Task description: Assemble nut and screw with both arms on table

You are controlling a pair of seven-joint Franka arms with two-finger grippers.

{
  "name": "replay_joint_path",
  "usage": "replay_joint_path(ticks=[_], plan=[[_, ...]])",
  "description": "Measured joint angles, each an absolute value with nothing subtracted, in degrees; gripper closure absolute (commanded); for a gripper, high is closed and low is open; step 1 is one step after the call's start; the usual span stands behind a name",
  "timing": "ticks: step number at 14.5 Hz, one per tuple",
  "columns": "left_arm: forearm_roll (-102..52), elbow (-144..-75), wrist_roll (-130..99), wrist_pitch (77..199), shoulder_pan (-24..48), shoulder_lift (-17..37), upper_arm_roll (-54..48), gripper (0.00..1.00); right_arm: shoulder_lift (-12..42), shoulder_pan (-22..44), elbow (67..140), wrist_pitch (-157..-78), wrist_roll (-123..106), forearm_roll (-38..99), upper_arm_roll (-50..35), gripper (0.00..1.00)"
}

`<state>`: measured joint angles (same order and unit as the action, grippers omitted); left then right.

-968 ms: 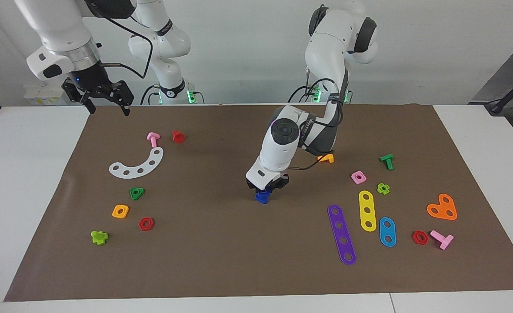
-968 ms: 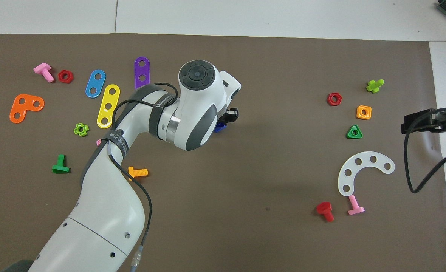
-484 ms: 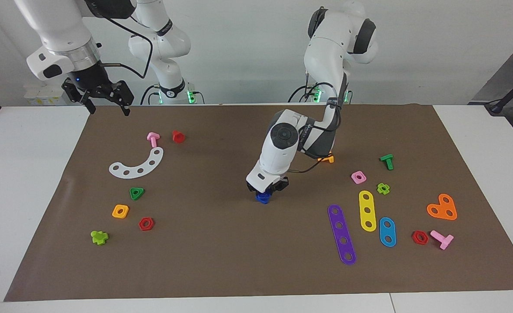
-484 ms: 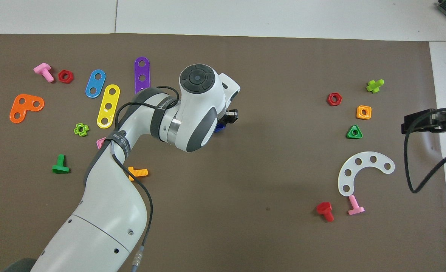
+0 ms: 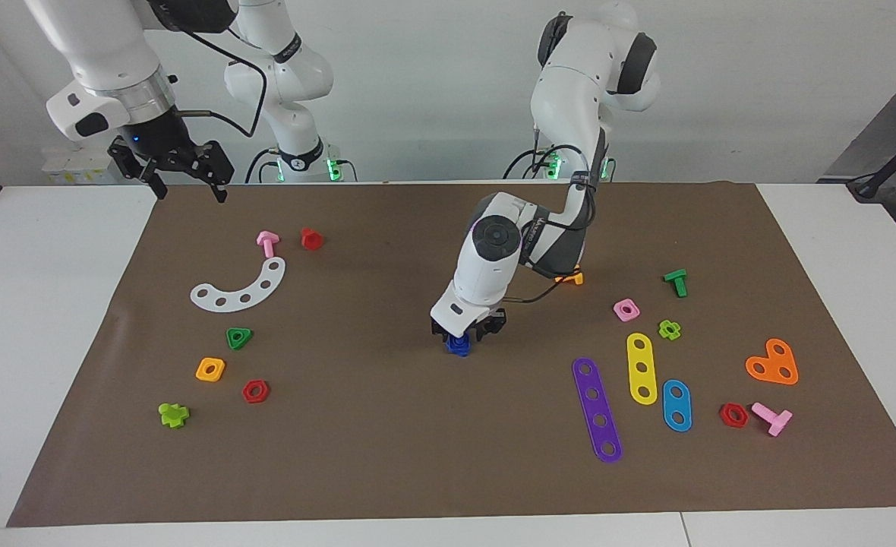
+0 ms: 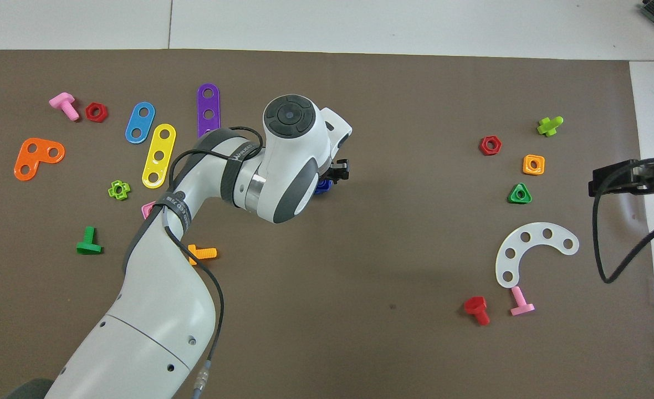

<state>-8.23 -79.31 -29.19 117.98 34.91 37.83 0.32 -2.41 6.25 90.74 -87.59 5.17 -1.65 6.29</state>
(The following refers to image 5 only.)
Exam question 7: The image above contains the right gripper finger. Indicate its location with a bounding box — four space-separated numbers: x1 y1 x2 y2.
106 139 169 201
197 141 235 204

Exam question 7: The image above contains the white power strip box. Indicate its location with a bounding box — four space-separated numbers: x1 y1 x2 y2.
42 148 126 185

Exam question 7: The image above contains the brown table mat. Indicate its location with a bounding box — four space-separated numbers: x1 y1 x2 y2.
6 181 896 527

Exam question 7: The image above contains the white curved perforated strip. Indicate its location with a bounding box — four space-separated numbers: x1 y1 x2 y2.
190 257 287 313

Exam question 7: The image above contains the purple four-hole strip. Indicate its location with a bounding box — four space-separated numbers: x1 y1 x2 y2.
572 357 623 464

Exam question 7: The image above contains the yellow three-hole strip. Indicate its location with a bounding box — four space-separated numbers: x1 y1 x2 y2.
626 333 659 406

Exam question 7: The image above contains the blue two-hole strip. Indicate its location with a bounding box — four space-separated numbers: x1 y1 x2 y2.
661 379 693 433

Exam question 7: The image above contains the orange heart-shaped plate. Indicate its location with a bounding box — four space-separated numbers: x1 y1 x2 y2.
745 338 800 386

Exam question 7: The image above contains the black right base cable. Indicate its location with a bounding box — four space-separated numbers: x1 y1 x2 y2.
245 147 282 184

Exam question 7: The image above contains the black base cable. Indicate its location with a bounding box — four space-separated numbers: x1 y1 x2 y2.
503 147 564 181
245 147 282 184

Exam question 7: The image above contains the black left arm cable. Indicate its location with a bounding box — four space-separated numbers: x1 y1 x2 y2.
505 125 608 305

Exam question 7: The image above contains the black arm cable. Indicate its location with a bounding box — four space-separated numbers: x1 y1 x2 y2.
505 125 608 305
167 8 269 139

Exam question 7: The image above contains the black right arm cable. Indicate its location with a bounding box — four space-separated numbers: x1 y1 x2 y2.
167 8 269 139

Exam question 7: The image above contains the black left base cable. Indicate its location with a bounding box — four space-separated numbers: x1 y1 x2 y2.
503 147 564 181

